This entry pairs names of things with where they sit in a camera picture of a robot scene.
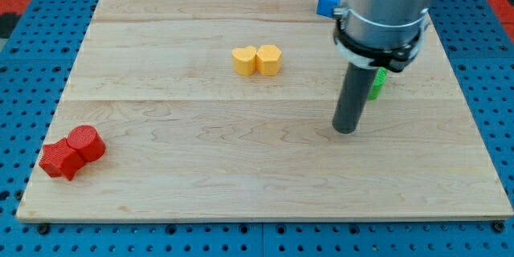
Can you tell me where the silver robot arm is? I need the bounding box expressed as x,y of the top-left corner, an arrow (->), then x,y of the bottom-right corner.
333,0 -> 432,72

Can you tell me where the wooden board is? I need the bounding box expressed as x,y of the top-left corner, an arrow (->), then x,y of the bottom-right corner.
17,0 -> 513,223

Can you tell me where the red star block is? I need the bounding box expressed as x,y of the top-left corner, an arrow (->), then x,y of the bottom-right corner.
39,138 -> 85,181

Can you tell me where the yellow hexagon block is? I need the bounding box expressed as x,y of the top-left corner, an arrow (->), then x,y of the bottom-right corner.
256,45 -> 282,76

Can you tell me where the yellow heart block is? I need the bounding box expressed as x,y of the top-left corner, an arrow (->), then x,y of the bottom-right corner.
231,46 -> 257,76

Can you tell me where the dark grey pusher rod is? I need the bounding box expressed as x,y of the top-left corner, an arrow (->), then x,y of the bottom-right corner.
332,63 -> 377,134

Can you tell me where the green block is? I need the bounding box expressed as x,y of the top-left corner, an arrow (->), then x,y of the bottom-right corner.
368,67 -> 388,100

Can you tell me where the blue cube block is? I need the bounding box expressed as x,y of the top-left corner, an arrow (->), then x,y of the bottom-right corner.
316,0 -> 341,18

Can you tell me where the red cylinder block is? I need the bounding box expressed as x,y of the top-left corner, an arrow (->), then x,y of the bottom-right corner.
67,125 -> 106,162

